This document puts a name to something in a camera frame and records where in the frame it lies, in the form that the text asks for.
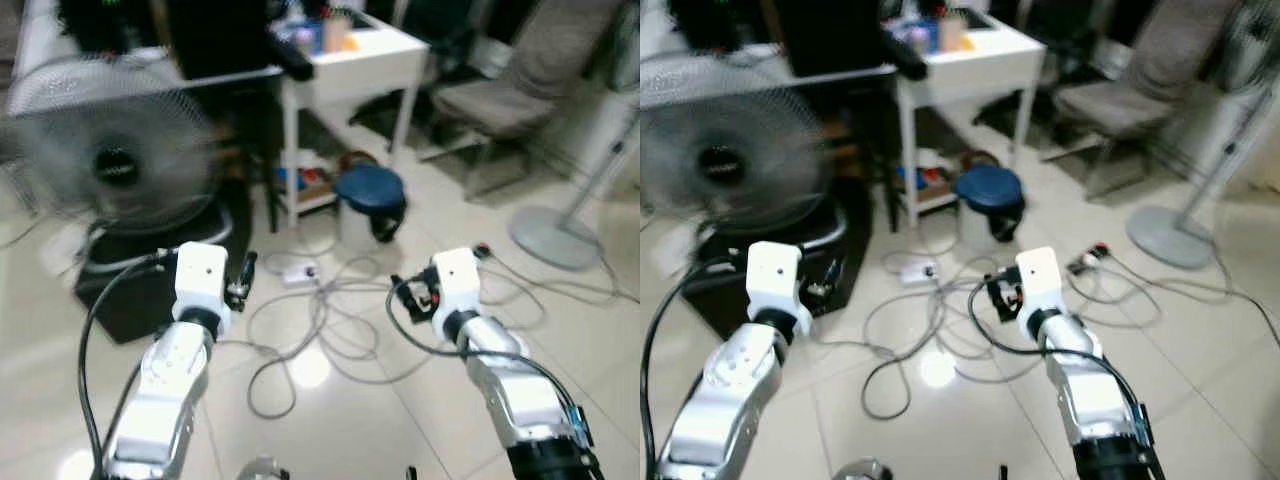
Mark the black floor case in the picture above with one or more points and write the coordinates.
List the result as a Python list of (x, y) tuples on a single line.
[(850, 250), (130, 300)]

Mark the white power strip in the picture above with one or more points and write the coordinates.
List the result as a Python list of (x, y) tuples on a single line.
[(920, 272), (300, 273)]

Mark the grey round-base fan stand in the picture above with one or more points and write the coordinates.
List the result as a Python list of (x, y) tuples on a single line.
[(1165, 235), (555, 235)]

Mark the grey mesh electric fan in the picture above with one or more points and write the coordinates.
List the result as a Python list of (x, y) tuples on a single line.
[(115, 150), (730, 150)]

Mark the grey robot foot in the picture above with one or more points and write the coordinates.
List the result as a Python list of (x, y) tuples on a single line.
[(862, 470), (263, 470)]

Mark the grey upholstered chair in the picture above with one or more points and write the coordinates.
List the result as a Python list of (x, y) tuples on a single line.
[(520, 90), (1135, 90)]

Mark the white side table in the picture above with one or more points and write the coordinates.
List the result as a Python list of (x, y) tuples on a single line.
[(965, 70), (350, 70)]

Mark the black office chair back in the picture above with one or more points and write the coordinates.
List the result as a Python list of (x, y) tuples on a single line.
[(840, 35), (225, 35)]

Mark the grey-topped work desk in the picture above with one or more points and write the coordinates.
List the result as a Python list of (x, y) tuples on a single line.
[(60, 50), (680, 70)]

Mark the blue cup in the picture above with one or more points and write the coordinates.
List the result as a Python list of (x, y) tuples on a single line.
[(308, 38), (922, 38)]

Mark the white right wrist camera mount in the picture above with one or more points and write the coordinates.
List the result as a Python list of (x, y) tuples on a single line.
[(458, 280), (1038, 280)]

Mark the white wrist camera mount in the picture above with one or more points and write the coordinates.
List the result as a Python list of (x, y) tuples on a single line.
[(200, 275), (775, 280), (458, 280), (1038, 280)]

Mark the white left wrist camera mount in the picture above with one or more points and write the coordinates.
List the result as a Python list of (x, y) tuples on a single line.
[(200, 275), (775, 280)]

